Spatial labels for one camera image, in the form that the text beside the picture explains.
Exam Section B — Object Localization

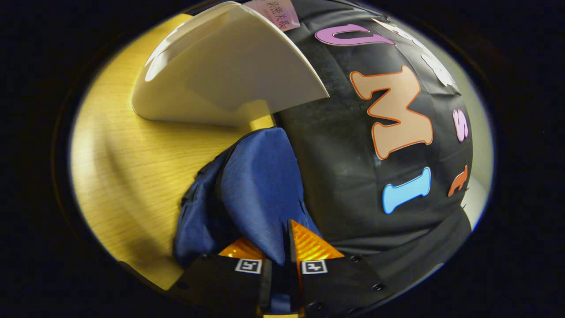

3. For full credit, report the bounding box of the blue schoolbag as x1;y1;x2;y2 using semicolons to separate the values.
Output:
173;127;323;314

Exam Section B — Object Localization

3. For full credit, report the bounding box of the black backdrop cloth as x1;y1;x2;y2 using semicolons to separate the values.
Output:
274;0;475;310

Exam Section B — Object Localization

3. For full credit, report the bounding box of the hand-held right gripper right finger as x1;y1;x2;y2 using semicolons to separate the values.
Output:
287;220;398;316

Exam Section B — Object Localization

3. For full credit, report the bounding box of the pink book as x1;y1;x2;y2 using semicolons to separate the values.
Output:
245;0;301;32

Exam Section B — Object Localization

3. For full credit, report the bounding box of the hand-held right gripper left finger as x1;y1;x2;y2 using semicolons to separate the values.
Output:
170;236;273;316

